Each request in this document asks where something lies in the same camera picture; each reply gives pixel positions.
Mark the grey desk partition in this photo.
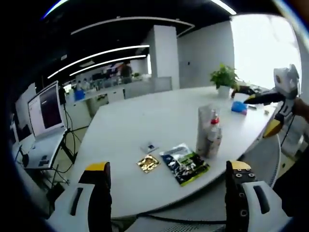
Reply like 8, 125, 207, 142
124, 76, 172, 99

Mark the silver blue skincare sachet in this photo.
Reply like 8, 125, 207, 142
159, 143, 194, 179

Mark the person's right hand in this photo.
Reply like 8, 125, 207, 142
291, 96, 309, 118

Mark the large red collar skincare bottle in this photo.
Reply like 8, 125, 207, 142
208, 108, 222, 145

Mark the person's dark clothing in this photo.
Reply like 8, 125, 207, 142
274, 116, 309, 218

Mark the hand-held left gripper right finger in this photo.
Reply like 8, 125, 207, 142
225, 159, 294, 232

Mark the white skincare tube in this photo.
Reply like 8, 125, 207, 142
197, 104, 213, 152

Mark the potted green plant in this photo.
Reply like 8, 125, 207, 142
209, 63, 239, 99

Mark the blue round container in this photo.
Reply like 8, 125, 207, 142
231, 101, 248, 114

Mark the blue storage bin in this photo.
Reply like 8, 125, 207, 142
73, 89, 85, 101

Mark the white cabinet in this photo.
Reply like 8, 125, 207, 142
14, 83, 37, 121

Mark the small white blue skincare sachet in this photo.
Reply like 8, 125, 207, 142
140, 140, 160, 153

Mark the gold foil skincare sachet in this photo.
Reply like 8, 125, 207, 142
136, 154, 162, 173

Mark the white laptop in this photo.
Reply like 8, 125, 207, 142
24, 81, 68, 170

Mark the black headset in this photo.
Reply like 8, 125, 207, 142
18, 145, 29, 167

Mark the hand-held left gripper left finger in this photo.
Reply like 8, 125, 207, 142
47, 161, 113, 232

